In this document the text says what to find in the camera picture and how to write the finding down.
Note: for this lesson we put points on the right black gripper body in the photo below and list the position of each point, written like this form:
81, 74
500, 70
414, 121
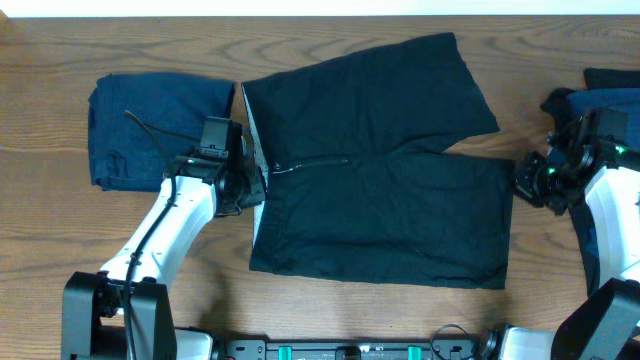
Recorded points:
546, 185

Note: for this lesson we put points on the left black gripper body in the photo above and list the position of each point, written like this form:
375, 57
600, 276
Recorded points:
250, 188

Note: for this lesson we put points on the black shorts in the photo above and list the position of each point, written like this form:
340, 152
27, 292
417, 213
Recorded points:
361, 184

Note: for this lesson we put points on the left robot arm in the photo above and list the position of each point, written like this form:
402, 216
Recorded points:
123, 310

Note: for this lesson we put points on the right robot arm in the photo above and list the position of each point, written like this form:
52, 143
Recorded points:
605, 326

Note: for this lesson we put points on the dark clothes pile right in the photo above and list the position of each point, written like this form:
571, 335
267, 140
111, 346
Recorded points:
607, 220

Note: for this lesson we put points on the folded navy blue garment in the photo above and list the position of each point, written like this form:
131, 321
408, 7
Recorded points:
136, 120

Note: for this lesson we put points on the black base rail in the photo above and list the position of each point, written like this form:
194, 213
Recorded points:
350, 351

